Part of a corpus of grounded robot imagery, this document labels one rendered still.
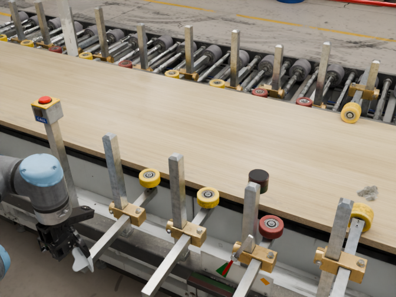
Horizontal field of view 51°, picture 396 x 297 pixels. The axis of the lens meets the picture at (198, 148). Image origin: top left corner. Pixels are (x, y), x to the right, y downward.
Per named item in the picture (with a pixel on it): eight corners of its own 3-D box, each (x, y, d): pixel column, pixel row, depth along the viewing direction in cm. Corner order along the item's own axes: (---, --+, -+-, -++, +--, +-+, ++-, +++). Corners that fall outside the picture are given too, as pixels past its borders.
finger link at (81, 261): (80, 283, 113) (60, 257, 111) (95, 268, 117) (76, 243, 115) (85, 283, 111) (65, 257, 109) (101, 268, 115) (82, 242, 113)
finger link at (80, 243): (81, 259, 115) (62, 235, 113) (85, 255, 116) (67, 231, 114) (89, 258, 112) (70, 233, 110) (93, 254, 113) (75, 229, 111)
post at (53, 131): (75, 217, 168) (49, 123, 142) (66, 213, 170) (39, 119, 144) (82, 210, 171) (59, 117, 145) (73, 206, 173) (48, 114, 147)
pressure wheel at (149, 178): (164, 200, 161) (162, 177, 154) (144, 205, 159) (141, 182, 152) (158, 187, 167) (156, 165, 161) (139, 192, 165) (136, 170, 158)
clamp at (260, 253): (271, 274, 129) (272, 263, 126) (231, 258, 134) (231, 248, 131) (277, 261, 133) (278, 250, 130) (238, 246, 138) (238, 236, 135)
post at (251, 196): (247, 295, 142) (256, 190, 114) (238, 291, 143) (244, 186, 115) (251, 287, 144) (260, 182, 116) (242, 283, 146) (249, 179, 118)
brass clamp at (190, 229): (199, 249, 139) (199, 239, 136) (165, 236, 144) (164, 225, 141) (207, 237, 143) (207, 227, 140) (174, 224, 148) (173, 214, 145)
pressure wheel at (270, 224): (276, 258, 137) (279, 234, 130) (253, 250, 140) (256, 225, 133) (283, 241, 142) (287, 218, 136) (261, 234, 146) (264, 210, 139)
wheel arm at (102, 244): (86, 275, 133) (83, 267, 130) (78, 271, 134) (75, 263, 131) (158, 194, 164) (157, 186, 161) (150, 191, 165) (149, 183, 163)
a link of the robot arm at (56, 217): (52, 185, 110) (78, 198, 105) (56, 198, 112) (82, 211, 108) (25, 205, 103) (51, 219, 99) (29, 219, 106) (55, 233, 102)
